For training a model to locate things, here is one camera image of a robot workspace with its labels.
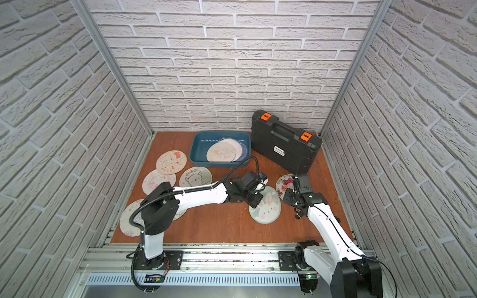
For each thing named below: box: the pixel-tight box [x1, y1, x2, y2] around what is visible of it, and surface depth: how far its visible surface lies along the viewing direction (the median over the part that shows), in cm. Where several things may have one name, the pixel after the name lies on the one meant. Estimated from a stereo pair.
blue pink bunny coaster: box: [237, 140, 248, 163], surface depth 110 cm
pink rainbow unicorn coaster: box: [142, 168, 177, 196], surface depth 99 cm
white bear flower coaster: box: [178, 166, 213, 187], surface depth 102 cm
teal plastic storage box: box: [189, 130, 251, 169], surface depth 112 cm
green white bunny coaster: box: [248, 186, 282, 225], surface depth 87 cm
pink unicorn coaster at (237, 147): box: [218, 138, 243, 163], surface depth 113 cm
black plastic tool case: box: [250, 109, 323, 176], surface depth 91 cm
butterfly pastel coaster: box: [119, 198, 145, 238], surface depth 86 cm
